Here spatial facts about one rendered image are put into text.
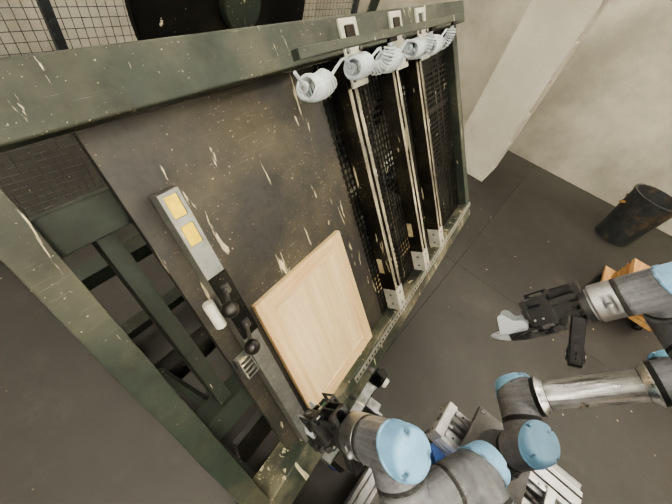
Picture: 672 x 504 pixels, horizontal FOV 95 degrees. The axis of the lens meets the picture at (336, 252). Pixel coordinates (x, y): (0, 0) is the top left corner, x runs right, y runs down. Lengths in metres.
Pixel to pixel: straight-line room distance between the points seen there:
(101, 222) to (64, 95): 0.25
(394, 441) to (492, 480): 0.19
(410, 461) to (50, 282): 0.63
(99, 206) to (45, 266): 0.16
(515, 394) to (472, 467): 0.62
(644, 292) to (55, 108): 1.01
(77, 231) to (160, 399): 0.39
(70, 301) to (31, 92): 0.33
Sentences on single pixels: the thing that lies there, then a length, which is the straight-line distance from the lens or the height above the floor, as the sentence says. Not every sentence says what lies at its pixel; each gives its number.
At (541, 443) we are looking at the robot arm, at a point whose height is 1.27.
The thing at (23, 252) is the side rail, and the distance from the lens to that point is 0.69.
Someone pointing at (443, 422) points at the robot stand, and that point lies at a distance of 1.36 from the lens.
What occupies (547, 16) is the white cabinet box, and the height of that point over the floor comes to 1.81.
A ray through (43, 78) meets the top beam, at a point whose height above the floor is 1.91.
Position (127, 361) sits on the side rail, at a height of 1.49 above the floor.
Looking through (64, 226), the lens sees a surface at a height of 1.66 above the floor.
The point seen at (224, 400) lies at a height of 1.14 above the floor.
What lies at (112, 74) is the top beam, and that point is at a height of 1.90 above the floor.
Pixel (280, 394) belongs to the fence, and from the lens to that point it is 1.08.
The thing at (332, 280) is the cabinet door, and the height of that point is 1.24.
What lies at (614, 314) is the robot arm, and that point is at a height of 1.76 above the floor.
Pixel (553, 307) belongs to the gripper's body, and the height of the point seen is 1.69.
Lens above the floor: 2.16
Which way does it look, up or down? 48 degrees down
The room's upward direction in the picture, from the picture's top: 17 degrees clockwise
